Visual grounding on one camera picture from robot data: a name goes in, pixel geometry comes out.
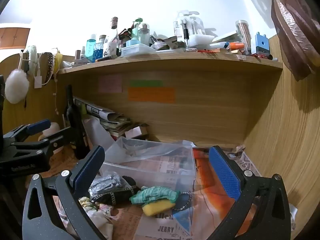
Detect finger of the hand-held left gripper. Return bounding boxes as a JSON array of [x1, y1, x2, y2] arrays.
[[4, 119, 52, 145], [11, 126, 79, 155]]

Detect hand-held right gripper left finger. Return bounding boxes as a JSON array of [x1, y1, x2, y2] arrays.
[[22, 145, 108, 240]]

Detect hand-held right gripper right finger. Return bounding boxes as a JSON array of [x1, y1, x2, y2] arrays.
[[208, 145, 292, 240]]

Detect grey knit cloth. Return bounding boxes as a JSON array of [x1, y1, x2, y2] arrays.
[[89, 172, 130, 198]]

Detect black pouch with trim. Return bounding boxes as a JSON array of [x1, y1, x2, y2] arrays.
[[90, 176, 142, 205]]

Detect black white striped hair band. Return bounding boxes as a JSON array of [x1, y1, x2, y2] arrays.
[[172, 191, 193, 212]]

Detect floral cloth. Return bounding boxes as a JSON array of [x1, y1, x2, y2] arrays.
[[79, 196, 114, 239]]

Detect clear plastic storage bin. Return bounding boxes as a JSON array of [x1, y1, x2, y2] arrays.
[[99, 136, 197, 205]]

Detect green cloth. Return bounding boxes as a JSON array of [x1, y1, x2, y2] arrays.
[[129, 186, 180, 204]]

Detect yellow green sponge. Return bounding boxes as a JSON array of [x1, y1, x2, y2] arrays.
[[142, 199, 176, 217]]

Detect white plastic jar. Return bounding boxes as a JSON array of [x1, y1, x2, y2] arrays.
[[37, 122, 63, 153]]

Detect dark wine bottle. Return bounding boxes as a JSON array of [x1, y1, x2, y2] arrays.
[[64, 84, 88, 159]]

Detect white paper bag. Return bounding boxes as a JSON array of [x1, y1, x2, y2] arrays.
[[82, 117, 114, 152]]

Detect white fluffy puff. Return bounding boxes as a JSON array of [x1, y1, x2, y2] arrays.
[[4, 69, 30, 104]]

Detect stack of newspapers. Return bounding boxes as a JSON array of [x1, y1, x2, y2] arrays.
[[72, 96, 148, 140]]

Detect small white box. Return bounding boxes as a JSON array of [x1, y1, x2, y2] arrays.
[[125, 126, 148, 140]]

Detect black lace headband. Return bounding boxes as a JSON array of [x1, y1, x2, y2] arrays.
[[44, 52, 56, 85]]

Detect clear plastic bag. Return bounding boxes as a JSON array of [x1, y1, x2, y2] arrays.
[[120, 140, 198, 162]]

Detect pink sticky note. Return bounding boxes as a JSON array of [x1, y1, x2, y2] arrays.
[[98, 74, 123, 93]]

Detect wooden cabinet doors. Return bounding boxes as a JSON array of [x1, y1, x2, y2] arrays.
[[0, 27, 30, 50]]

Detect blue liquid bottle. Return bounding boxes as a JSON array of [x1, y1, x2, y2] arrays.
[[85, 34, 97, 62]]

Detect blue bead bottle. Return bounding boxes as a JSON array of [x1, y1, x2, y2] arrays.
[[94, 35, 107, 62]]

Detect orange sticky note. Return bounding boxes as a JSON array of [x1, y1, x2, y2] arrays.
[[128, 87, 175, 103]]

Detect white mug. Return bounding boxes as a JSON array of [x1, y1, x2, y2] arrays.
[[104, 41, 118, 58]]

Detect green sticky note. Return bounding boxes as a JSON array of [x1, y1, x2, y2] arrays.
[[129, 80, 163, 87]]

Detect white plastic tray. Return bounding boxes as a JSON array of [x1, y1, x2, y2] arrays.
[[121, 44, 157, 57]]

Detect glass bottle with cork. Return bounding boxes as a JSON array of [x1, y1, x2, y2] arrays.
[[109, 17, 121, 43]]

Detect wooden shelf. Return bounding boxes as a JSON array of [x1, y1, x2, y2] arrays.
[[56, 50, 284, 75]]

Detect teal bottle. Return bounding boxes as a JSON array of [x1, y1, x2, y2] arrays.
[[131, 17, 143, 46]]

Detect clear bottle silver cap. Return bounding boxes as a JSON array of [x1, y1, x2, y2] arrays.
[[138, 23, 150, 45]]

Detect blue box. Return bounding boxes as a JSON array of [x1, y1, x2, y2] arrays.
[[255, 32, 270, 55]]

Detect clear jar with sticks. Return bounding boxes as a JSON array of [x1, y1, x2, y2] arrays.
[[235, 20, 252, 55]]

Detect clear pump bottle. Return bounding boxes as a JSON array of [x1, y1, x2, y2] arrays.
[[174, 11, 208, 43]]

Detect maroon shiny cloth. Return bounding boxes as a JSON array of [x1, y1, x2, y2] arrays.
[[230, 0, 320, 82]]

